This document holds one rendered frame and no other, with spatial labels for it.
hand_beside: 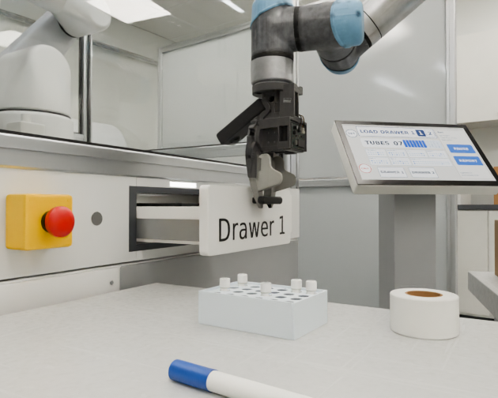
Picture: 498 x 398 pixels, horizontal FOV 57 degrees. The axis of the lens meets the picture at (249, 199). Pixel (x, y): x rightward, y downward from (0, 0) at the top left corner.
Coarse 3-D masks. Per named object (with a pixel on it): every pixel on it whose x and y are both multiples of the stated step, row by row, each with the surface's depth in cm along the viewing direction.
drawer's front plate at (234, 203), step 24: (216, 192) 72; (240, 192) 78; (288, 192) 94; (216, 216) 72; (240, 216) 78; (264, 216) 85; (288, 216) 94; (216, 240) 72; (240, 240) 78; (264, 240) 85; (288, 240) 94
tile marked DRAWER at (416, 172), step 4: (408, 168) 152; (412, 168) 152; (416, 168) 152; (420, 168) 152; (424, 168) 153; (428, 168) 153; (432, 168) 153; (412, 172) 150; (416, 172) 151; (420, 172) 151; (424, 172) 151; (428, 172) 152; (432, 172) 152; (412, 176) 149; (416, 176) 149; (420, 176) 150; (424, 176) 150; (428, 176) 150; (432, 176) 151; (436, 176) 151
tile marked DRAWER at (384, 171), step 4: (380, 168) 150; (384, 168) 150; (388, 168) 150; (392, 168) 150; (396, 168) 151; (400, 168) 151; (380, 172) 148; (384, 172) 149; (388, 172) 149; (392, 172) 149; (396, 172) 149; (400, 172) 150; (404, 172) 150; (380, 176) 147; (384, 176) 147; (388, 176) 148; (392, 176) 148; (396, 176) 148; (400, 176) 148; (404, 176) 149
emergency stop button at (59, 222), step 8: (56, 208) 58; (64, 208) 59; (48, 216) 58; (56, 216) 58; (64, 216) 59; (72, 216) 60; (48, 224) 58; (56, 224) 58; (64, 224) 59; (72, 224) 60; (48, 232) 58; (56, 232) 58; (64, 232) 59
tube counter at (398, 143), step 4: (392, 140) 160; (396, 140) 161; (400, 140) 161; (404, 140) 161; (408, 140) 161; (412, 140) 162; (416, 140) 162; (420, 140) 162; (424, 140) 163; (428, 140) 163; (432, 140) 163; (396, 144) 159; (400, 144) 159; (404, 144) 160; (408, 144) 160; (412, 144) 160; (416, 144) 161; (420, 144) 161; (424, 144) 161; (428, 144) 162; (432, 144) 162; (436, 144) 162; (440, 144) 163
